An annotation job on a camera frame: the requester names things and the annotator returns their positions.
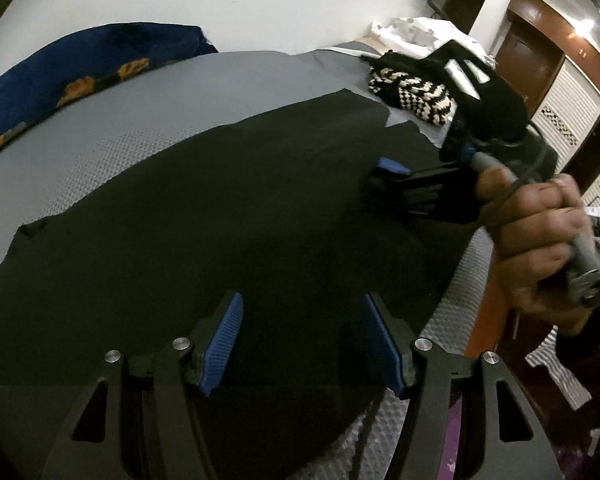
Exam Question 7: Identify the black denim pants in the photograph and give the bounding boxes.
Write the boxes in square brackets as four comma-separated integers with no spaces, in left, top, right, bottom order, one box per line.
[0,91,480,479]

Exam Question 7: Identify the person's right hand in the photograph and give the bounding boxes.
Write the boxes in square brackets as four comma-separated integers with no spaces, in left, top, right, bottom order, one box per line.
[486,174,600,337]

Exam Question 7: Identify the black white zigzag cloth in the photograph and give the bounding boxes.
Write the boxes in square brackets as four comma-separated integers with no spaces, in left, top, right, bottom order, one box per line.
[362,51,455,127]

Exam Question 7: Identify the brown white wardrobe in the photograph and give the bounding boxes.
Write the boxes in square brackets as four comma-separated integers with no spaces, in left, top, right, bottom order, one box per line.
[496,0,600,206]

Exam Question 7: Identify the white crumpled cloth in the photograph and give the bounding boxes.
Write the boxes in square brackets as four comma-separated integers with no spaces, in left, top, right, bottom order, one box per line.
[370,16,496,68]

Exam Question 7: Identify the grey white striped cloth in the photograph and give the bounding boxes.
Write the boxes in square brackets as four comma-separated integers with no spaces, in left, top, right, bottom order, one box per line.
[524,325,592,411]

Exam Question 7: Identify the purple floral cloth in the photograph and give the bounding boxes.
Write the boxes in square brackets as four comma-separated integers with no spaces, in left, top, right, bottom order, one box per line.
[439,263,600,480]

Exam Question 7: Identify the blue orange patterned blanket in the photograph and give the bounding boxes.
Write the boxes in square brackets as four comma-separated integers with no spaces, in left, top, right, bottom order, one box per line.
[0,22,218,151]

